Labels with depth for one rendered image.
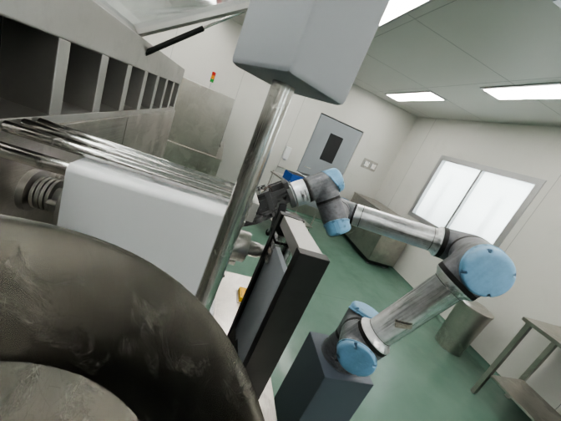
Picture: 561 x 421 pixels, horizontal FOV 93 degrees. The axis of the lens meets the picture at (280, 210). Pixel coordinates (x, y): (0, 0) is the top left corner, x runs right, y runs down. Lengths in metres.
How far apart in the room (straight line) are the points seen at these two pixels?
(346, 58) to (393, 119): 6.01
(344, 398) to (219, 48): 5.03
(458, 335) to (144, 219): 3.72
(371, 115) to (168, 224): 5.65
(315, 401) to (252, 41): 1.09
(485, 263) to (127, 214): 0.75
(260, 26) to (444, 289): 0.75
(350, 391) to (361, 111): 5.21
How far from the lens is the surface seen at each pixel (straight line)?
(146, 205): 0.43
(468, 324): 3.84
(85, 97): 0.75
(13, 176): 0.56
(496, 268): 0.81
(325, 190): 0.77
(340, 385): 1.11
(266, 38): 0.18
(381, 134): 6.09
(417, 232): 0.91
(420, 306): 0.84
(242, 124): 5.26
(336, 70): 0.17
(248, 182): 0.19
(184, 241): 0.44
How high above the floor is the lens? 1.59
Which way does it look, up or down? 16 degrees down
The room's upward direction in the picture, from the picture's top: 23 degrees clockwise
